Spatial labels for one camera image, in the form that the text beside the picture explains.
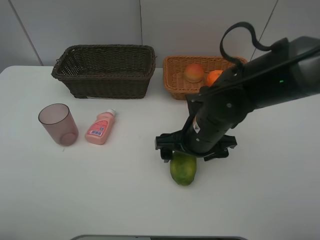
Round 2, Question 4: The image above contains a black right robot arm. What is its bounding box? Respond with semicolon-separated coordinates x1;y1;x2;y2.
155;36;320;162

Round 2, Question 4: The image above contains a pink lotion bottle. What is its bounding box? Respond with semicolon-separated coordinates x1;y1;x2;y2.
85;109;116;145

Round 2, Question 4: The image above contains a translucent purple plastic cup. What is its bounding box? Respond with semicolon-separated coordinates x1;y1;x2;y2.
38;103;79;146

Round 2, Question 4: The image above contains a dark brown wicker basket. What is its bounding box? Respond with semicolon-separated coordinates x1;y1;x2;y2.
51;44;156;99

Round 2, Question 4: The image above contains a green mango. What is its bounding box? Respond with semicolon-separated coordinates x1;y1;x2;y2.
170;152;197;186

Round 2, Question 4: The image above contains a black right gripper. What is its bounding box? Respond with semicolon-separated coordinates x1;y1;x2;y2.
155;110;237;163

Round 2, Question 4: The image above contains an orange mandarin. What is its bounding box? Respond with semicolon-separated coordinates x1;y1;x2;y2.
205;70;223;87

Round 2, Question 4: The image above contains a light orange wicker basket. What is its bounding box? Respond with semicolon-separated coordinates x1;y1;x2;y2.
163;55;234;100

